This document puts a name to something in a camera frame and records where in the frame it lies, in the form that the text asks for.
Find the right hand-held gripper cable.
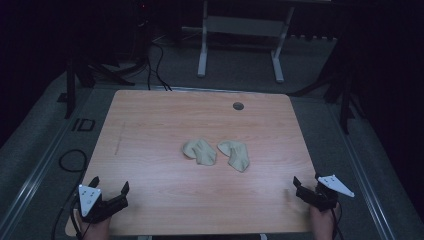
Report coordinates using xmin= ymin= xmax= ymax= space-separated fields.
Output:
xmin=330 ymin=202 xmax=345 ymax=240

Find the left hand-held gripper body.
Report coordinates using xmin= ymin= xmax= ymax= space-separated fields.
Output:
xmin=78 ymin=184 xmax=130 ymax=225

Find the black looped floor cable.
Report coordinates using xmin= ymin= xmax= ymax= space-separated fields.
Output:
xmin=58 ymin=148 xmax=89 ymax=174

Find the white metal desk frame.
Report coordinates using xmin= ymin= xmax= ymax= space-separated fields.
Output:
xmin=196 ymin=0 xmax=296 ymax=84

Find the black metal stand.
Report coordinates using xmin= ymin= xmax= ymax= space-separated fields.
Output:
xmin=57 ymin=54 xmax=149 ymax=120
xmin=289 ymin=34 xmax=366 ymax=135

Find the person's right hand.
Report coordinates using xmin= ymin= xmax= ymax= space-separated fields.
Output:
xmin=308 ymin=201 xmax=342 ymax=240

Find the metal floor rail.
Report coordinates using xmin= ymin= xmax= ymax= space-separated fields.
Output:
xmin=324 ymin=101 xmax=398 ymax=240
xmin=0 ymin=87 xmax=101 ymax=236

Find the person's left hand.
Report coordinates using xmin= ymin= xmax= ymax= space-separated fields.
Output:
xmin=78 ymin=217 xmax=112 ymax=240

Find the left hand-held gripper cable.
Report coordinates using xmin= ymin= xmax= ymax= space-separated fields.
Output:
xmin=50 ymin=184 xmax=84 ymax=240

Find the hand-held gripper cable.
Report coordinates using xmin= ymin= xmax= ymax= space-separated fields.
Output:
xmin=330 ymin=202 xmax=345 ymax=240
xmin=50 ymin=184 xmax=84 ymax=240

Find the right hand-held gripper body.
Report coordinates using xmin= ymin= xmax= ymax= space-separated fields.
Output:
xmin=295 ymin=174 xmax=356 ymax=213

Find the beige sock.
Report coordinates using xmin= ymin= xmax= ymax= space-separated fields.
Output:
xmin=182 ymin=137 xmax=218 ymax=167
xmin=216 ymin=139 xmax=251 ymax=174

